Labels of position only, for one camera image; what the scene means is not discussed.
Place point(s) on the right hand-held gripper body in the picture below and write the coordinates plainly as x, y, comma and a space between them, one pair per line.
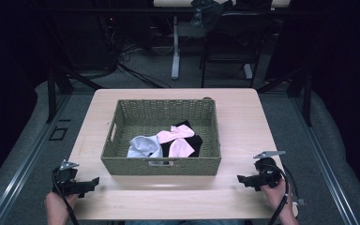
267, 173

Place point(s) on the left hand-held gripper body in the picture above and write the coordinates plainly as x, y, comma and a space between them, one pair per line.
67, 182

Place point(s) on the person's right hand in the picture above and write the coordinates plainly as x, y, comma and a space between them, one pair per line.
276, 197

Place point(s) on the person's left hand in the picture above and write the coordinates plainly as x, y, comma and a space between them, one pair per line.
57, 207

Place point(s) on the green woven basket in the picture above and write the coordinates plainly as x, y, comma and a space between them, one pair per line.
122, 165

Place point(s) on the black cloth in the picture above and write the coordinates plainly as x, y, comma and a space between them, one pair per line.
197, 142

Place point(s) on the white cloth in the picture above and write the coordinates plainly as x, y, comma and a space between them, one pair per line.
143, 146

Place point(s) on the pink sock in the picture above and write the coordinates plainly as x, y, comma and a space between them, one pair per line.
176, 133
181, 148

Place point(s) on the black metal stand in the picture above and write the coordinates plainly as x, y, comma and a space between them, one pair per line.
51, 93
307, 100

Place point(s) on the small brown knob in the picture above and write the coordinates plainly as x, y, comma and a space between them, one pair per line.
206, 98

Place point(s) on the white desk foot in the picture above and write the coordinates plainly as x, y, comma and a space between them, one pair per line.
247, 71

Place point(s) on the black chair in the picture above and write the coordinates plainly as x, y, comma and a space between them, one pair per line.
231, 47

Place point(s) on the white desk leg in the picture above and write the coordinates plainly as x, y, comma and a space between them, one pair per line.
175, 47

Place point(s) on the dark bag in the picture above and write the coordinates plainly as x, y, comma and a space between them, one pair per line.
207, 12

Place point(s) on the metal floor rail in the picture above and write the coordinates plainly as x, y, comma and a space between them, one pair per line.
323, 162
28, 162

